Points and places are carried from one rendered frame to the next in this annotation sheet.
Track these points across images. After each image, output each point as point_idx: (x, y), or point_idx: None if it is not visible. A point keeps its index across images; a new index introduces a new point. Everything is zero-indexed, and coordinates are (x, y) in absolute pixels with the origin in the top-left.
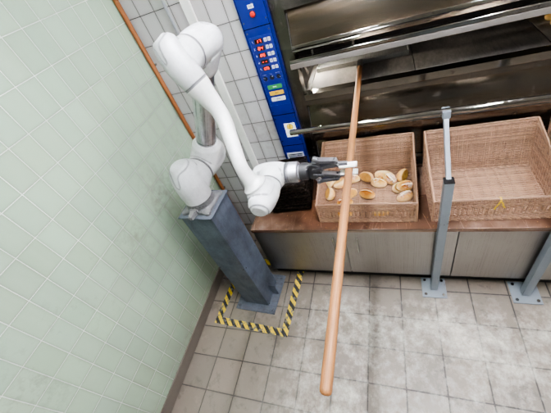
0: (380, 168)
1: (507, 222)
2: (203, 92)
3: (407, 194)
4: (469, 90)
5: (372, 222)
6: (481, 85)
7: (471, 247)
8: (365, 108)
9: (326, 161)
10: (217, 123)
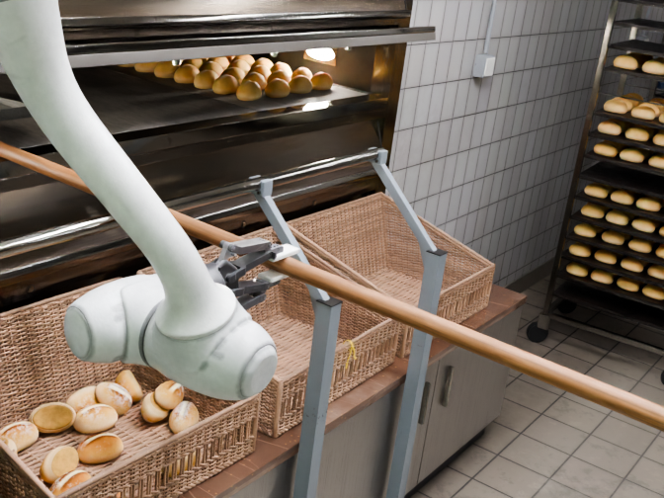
0: (70, 387)
1: (359, 391)
2: (57, 8)
3: (193, 408)
4: (189, 180)
5: (180, 496)
6: (202, 171)
7: (330, 474)
8: (18, 224)
9: (256, 244)
10: (70, 120)
